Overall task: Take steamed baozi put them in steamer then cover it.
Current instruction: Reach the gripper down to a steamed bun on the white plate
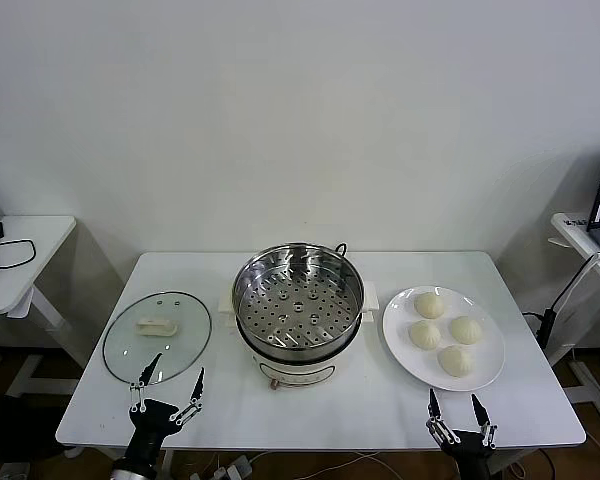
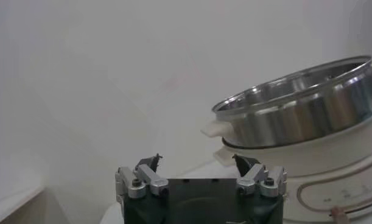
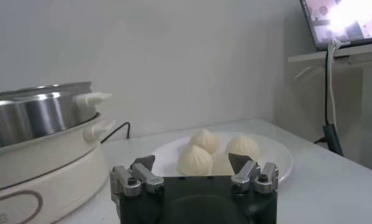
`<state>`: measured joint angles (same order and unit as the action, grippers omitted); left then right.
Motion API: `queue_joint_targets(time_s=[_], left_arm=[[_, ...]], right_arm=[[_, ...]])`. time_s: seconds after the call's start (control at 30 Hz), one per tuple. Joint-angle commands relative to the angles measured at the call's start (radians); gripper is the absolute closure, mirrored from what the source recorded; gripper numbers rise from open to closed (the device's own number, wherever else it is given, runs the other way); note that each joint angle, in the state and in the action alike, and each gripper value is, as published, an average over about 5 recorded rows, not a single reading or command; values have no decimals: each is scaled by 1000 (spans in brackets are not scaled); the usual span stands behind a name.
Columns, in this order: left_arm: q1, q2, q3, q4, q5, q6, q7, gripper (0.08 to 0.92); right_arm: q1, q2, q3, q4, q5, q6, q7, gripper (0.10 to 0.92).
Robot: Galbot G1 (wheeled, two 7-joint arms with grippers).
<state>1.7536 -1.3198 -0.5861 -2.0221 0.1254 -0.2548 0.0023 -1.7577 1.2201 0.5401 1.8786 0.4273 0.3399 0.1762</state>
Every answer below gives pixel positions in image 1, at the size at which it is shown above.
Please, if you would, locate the white side table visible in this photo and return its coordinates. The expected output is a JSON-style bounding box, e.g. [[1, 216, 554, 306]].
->
[[0, 214, 84, 401]]

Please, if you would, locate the stainless steel steamer basket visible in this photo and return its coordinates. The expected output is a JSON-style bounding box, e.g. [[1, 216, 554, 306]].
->
[[231, 242, 366, 362]]

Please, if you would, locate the white power strip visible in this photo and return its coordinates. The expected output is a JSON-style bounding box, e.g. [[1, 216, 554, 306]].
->
[[189, 452, 256, 480]]

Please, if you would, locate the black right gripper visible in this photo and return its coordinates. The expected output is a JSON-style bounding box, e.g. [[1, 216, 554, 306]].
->
[[425, 388, 499, 480]]

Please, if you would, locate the glass pot lid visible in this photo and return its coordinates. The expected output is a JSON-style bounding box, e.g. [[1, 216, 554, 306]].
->
[[102, 291, 213, 386]]

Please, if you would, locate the white steamed baozi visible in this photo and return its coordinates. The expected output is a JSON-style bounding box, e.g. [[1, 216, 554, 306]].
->
[[413, 290, 446, 320], [448, 315, 484, 346], [437, 345, 476, 378], [408, 319, 442, 353]]

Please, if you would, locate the white round plate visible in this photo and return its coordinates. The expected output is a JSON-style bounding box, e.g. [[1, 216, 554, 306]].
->
[[381, 285, 507, 393]]

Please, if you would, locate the white side desk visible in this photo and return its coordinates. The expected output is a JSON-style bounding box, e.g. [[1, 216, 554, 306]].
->
[[549, 212, 600, 431]]

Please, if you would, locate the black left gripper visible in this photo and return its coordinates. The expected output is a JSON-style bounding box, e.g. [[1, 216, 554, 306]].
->
[[124, 352, 206, 474]]

